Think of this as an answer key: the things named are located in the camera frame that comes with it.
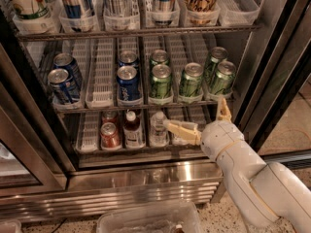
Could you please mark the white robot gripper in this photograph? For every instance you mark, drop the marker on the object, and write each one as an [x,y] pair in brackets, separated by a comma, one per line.
[220,137]

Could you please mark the green soda can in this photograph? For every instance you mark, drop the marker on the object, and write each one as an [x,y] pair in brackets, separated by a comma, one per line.
[191,80]

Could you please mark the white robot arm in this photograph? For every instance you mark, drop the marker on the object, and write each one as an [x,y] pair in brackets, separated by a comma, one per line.
[263,192]

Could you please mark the green can front right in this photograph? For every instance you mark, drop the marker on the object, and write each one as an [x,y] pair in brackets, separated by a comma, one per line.
[223,78]

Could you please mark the green can front middle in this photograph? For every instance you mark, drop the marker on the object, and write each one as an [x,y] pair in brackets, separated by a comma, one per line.
[161,81]

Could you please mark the green can back right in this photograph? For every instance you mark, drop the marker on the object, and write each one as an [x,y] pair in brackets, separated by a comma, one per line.
[215,56]

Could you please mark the green can back middle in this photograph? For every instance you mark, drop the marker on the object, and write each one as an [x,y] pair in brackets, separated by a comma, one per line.
[159,57]

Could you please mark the blue can front centre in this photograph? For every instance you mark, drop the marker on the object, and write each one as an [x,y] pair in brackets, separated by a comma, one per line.
[128,81]

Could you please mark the red can front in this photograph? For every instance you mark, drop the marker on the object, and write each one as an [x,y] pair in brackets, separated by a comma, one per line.
[110,138]

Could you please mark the red can back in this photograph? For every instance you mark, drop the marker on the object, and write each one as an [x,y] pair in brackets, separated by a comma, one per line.
[110,116]

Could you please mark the blue can back centre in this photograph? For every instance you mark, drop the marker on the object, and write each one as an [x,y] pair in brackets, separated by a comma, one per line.
[129,58]

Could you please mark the empty white tray middle shelf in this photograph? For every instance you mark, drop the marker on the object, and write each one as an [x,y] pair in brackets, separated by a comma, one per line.
[99,92]

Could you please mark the empty white tray shelf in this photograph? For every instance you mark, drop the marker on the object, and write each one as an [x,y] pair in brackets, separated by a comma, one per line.
[237,12]
[99,92]

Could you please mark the empty white tray top shelf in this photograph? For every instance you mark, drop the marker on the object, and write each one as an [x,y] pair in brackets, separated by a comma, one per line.
[237,12]

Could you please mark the orange tall can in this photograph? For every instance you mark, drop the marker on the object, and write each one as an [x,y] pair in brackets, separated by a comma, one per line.
[200,11]

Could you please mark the stainless steel fridge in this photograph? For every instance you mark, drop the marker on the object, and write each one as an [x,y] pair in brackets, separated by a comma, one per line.
[68,174]

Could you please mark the blue red energy can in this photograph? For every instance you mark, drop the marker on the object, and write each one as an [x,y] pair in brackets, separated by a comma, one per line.
[162,11]

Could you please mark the blue can front left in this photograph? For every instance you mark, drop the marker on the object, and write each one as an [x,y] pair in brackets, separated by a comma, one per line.
[63,86]

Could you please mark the blue can back left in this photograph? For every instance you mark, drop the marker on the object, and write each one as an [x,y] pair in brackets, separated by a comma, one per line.
[68,62]

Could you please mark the white tall can top shelf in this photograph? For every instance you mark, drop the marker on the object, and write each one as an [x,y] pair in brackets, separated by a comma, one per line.
[30,9]

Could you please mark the clear water bottle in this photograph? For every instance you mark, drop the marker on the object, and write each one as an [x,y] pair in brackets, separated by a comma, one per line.
[158,133]

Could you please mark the brown drink bottle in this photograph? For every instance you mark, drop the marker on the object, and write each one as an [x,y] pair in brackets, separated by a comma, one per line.
[132,131]

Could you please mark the clear plastic bin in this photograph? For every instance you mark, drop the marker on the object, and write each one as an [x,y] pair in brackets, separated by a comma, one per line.
[158,217]

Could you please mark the small clear bin corner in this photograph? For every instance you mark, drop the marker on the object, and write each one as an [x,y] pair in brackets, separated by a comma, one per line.
[11,226]

